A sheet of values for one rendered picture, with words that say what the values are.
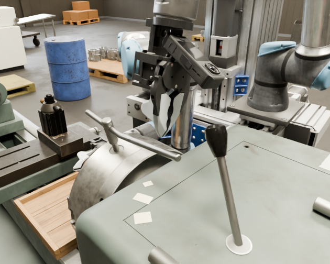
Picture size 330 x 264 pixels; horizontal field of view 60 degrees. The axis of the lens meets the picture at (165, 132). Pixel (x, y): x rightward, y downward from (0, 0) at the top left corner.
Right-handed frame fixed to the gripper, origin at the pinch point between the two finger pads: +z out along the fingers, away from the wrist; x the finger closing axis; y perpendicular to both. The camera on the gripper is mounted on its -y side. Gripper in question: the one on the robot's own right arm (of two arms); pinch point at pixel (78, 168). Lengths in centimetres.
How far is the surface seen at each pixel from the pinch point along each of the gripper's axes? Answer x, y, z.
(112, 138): 19.5, -22.0, 1.7
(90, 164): 13.1, -18.7, 5.9
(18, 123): -17, 84, -10
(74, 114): -107, 263, -131
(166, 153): 25.7, -41.8, 5.0
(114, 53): -76, 411, -309
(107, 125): 22.9, -21.9, 2.6
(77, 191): 8.3, -19.2, 10.3
